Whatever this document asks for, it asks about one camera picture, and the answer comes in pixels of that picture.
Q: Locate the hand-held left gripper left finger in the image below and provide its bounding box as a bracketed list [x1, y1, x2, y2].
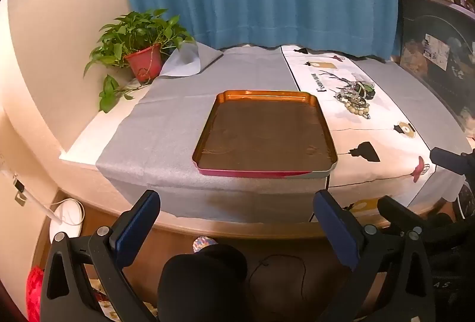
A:
[40, 190, 162, 322]

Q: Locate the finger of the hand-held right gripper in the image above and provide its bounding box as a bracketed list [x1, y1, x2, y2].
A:
[378, 196, 453, 233]
[430, 147, 475, 176]

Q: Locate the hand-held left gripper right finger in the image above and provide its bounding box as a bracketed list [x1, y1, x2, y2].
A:
[313, 190, 436, 322]

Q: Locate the pile of bracelets and necklaces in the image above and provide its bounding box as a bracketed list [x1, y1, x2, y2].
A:
[333, 80, 376, 120]

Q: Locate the orange metal tray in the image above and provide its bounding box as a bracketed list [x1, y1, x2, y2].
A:
[192, 89, 338, 179]

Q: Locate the colourful knitted slipper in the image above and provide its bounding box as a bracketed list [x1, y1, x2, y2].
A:
[193, 236, 218, 254]

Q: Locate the person's black trouser leg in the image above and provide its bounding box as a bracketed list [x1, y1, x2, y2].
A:
[158, 243, 248, 322]

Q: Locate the white printed table runner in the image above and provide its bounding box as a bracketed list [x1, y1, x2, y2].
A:
[280, 44, 440, 213]

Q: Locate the white printed paper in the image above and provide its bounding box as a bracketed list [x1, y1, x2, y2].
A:
[423, 33, 451, 71]

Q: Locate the grey table cloth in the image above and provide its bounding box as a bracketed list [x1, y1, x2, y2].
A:
[96, 42, 474, 224]

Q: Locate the red floral cloth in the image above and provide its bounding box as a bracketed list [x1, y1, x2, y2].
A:
[25, 266, 123, 322]

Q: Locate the potted green plant red pot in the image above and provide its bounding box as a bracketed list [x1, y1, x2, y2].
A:
[83, 8, 197, 114]

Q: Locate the black floor cable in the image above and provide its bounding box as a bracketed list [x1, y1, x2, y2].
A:
[248, 254, 308, 302]

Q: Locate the white cable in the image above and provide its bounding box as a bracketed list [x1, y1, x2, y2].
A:
[0, 168, 61, 224]

